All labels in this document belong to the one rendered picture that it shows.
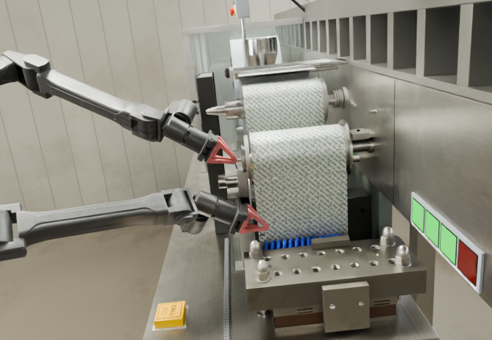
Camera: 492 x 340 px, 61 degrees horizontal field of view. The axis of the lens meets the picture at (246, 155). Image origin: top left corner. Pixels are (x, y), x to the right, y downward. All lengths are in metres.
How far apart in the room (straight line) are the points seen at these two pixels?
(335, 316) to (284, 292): 0.12
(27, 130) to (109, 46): 0.95
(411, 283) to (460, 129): 0.43
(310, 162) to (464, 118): 0.45
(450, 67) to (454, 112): 0.15
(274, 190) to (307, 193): 0.08
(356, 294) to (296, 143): 0.38
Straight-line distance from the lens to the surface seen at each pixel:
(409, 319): 1.11
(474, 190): 0.73
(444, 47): 0.88
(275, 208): 1.09
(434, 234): 0.86
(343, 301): 0.99
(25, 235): 0.96
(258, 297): 0.98
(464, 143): 0.74
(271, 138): 1.06
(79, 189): 3.95
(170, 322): 1.10
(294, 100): 1.27
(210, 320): 1.11
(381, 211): 1.18
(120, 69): 3.81
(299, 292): 0.98
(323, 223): 1.13
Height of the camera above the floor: 1.57
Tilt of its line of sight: 17 degrees down
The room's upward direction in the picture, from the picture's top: 6 degrees counter-clockwise
